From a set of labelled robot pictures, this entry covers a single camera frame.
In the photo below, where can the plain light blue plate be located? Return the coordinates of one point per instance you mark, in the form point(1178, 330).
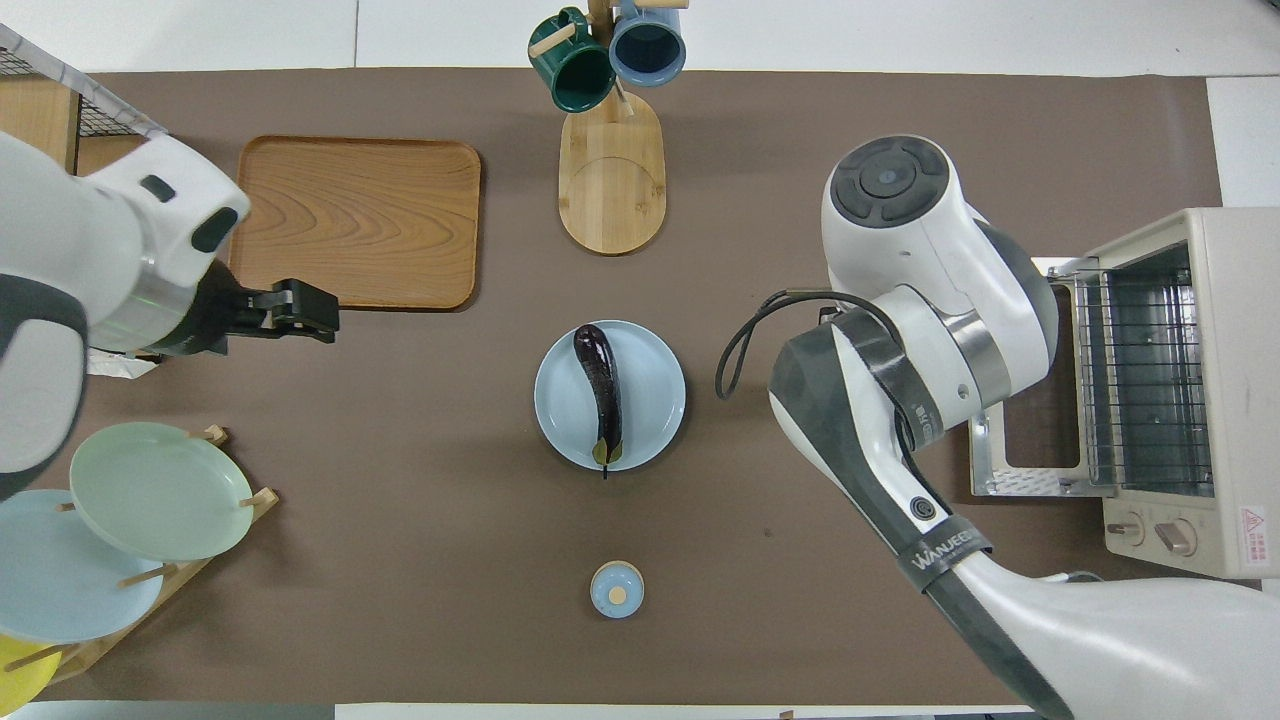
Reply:
point(650, 400)

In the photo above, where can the wooden step shelf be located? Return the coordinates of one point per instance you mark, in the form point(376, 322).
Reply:
point(35, 110)

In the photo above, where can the dark green ceramic mug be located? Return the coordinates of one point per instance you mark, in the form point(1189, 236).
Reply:
point(572, 72)

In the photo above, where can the brown table mat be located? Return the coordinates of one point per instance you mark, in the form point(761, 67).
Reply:
point(450, 560)

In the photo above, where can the wooden mug tree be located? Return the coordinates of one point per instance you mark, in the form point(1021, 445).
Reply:
point(612, 190)

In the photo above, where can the dark purple eggplant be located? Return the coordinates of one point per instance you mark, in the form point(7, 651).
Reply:
point(603, 385)

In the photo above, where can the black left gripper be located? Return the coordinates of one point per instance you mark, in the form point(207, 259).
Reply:
point(240, 315)

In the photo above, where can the yellow plate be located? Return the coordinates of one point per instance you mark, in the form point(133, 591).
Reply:
point(20, 675)

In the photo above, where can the mint green plate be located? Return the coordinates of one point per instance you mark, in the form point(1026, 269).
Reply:
point(160, 490)

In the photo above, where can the blue ceramic mug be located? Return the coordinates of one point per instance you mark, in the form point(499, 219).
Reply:
point(648, 45)

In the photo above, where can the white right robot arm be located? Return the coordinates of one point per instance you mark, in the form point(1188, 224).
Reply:
point(920, 260)

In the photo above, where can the wooden serving tray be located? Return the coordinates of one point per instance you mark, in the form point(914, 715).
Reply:
point(355, 220)

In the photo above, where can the white toaster oven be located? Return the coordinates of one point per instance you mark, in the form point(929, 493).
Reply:
point(1235, 380)

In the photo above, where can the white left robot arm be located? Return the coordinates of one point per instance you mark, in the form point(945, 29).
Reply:
point(90, 250)

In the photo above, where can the blue call bell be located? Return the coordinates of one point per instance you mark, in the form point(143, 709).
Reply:
point(617, 590)

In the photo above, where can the glass oven door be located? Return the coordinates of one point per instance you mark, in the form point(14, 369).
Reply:
point(1030, 480)

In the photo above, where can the light blue racked plate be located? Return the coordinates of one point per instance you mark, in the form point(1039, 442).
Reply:
point(60, 590)

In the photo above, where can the wooden plate rack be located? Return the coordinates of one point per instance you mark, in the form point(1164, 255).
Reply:
point(190, 572)

